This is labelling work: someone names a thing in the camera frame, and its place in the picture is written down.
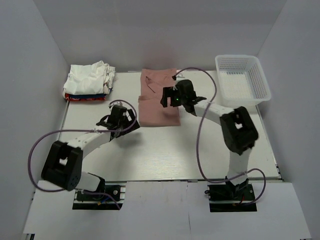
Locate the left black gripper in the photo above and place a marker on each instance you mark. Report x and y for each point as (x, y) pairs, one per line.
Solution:
(135, 127)

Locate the pink t-shirt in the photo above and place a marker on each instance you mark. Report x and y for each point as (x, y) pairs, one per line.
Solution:
(150, 111)

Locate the red blue folded shirt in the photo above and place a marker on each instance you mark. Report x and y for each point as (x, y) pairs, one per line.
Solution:
(83, 97)

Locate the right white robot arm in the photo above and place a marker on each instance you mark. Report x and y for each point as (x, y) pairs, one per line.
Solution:
(238, 130)

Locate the white plastic mesh basket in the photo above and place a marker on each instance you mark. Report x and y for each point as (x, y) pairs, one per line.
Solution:
(241, 80)

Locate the white t-shirt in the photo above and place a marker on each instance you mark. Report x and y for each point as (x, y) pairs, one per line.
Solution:
(89, 79)

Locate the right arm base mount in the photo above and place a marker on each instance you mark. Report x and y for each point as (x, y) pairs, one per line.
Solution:
(222, 200)

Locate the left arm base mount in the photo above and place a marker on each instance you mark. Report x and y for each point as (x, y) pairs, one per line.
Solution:
(84, 201)

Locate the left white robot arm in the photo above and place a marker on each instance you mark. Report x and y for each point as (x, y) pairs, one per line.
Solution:
(63, 166)

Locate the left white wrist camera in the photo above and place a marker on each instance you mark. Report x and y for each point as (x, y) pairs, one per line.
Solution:
(115, 105)

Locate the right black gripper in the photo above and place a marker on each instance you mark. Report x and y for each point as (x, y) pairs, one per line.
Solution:
(168, 92)

